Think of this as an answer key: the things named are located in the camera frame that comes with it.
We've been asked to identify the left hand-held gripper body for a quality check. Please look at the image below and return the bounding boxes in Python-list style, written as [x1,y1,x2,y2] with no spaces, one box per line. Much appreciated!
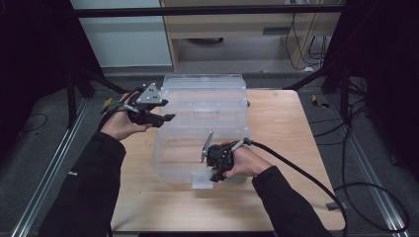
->
[126,81,169,124]

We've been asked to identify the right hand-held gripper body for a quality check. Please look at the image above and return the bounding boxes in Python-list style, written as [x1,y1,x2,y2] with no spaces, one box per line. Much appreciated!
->
[200,129,236,173]

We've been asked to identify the clear plastic storage box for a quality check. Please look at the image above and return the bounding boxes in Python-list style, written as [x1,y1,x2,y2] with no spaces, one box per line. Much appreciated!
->
[150,73,253,191]

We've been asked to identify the person's right hand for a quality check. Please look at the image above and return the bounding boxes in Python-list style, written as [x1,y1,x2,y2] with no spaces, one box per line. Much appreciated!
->
[221,140,273,179]

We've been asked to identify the person's left hand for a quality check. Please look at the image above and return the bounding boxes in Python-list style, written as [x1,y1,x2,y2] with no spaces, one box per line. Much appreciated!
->
[100,91,153,142]

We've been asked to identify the white cabinet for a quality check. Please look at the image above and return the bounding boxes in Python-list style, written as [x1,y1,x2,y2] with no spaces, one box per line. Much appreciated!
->
[69,0,173,68]

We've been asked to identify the black metal stand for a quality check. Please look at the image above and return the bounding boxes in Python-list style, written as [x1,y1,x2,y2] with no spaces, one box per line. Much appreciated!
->
[65,67,132,129]
[283,62,351,120]

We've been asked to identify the light wooden desk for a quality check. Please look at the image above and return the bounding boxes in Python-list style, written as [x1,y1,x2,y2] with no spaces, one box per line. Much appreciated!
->
[160,0,345,72]

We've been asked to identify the dark curtain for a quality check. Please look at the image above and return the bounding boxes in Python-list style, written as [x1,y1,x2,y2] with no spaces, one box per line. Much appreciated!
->
[324,0,419,182]
[0,0,104,159]

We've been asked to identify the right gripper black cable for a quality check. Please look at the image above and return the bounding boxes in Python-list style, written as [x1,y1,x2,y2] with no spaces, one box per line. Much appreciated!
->
[230,137,349,237]

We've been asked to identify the black horizontal frame bar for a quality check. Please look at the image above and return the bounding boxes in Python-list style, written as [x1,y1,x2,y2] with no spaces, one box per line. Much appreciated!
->
[70,4,345,18]

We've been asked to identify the thin black floor cable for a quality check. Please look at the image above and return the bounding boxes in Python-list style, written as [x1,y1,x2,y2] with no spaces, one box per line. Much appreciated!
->
[19,113,49,134]

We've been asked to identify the aluminium floor rail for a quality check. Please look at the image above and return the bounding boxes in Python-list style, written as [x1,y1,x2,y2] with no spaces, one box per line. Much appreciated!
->
[329,95,411,237]
[9,98,90,237]

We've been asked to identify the bundle of black floor cables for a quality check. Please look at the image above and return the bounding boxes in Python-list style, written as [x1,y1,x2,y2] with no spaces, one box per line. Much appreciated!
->
[309,78,375,147]

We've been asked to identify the black cables under desk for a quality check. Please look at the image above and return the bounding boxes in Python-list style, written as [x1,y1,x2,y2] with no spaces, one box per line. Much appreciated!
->
[285,13,330,72]

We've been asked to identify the looped black floor cable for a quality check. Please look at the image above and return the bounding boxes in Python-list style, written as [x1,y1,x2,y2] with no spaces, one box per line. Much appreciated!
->
[334,182,411,233]

